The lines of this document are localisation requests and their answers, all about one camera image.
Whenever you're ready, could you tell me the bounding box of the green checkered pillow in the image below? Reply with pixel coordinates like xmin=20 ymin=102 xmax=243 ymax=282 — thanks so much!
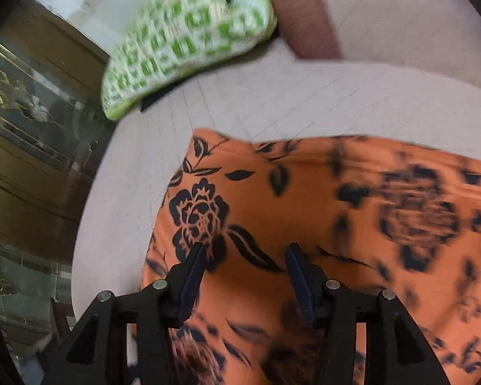
xmin=100 ymin=0 xmax=278 ymax=121

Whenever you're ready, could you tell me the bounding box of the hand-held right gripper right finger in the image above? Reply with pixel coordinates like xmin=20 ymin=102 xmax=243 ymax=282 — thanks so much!
xmin=286 ymin=243 xmax=450 ymax=385

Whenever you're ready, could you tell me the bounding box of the pink bolster cushion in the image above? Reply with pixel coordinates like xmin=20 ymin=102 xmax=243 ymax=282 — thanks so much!
xmin=263 ymin=0 xmax=481 ymax=85

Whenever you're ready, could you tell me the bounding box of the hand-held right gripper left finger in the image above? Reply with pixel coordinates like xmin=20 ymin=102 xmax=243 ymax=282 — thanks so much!
xmin=44 ymin=243 xmax=207 ymax=385

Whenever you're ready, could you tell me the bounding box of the orange black floral blouse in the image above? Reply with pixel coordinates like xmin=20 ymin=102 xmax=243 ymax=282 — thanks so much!
xmin=131 ymin=127 xmax=481 ymax=385

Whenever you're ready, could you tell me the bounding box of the wooden door with leaded glass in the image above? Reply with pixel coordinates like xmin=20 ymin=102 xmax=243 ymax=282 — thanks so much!
xmin=0 ymin=0 xmax=117 ymax=370

